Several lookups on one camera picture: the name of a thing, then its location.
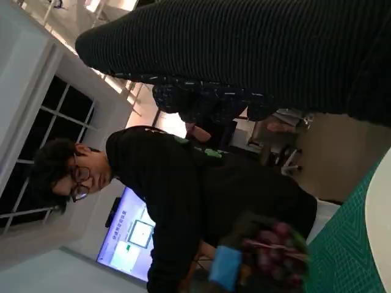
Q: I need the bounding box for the red toy grape bunch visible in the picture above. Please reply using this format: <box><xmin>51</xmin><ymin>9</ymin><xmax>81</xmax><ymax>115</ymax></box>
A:
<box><xmin>241</xmin><ymin>222</ymin><xmax>309</xmax><ymax>285</ymax></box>

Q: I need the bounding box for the white plate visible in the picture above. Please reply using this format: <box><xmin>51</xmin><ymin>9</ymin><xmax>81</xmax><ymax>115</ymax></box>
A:
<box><xmin>365</xmin><ymin>157</ymin><xmax>391</xmax><ymax>289</ymax></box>

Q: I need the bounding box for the person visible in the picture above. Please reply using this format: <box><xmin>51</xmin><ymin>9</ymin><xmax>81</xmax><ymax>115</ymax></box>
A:
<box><xmin>186</xmin><ymin>121</ymin><xmax>236</xmax><ymax>148</ymax></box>
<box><xmin>30</xmin><ymin>125</ymin><xmax>343</xmax><ymax>293</ymax></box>

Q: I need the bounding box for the office chair base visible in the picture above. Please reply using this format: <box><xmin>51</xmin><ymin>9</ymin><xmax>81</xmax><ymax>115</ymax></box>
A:
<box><xmin>273</xmin><ymin>145</ymin><xmax>304</xmax><ymax>177</ymax></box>

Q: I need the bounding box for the wooden table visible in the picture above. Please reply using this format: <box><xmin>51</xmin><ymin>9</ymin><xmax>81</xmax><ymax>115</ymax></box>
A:
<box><xmin>200</xmin><ymin>241</ymin><xmax>221</xmax><ymax>261</ymax></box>

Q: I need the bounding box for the computer monitor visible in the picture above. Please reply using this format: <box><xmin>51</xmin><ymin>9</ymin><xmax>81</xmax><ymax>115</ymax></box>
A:
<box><xmin>96</xmin><ymin>186</ymin><xmax>157</xmax><ymax>283</ymax></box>

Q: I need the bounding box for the green cutting mat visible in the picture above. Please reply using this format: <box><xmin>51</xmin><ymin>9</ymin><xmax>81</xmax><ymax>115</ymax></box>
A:
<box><xmin>305</xmin><ymin>152</ymin><xmax>391</xmax><ymax>293</ymax></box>

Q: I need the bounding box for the dark window with white frame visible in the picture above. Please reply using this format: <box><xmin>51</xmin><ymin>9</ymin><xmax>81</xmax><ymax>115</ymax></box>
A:
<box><xmin>0</xmin><ymin>75</ymin><xmax>96</xmax><ymax>228</ymax></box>

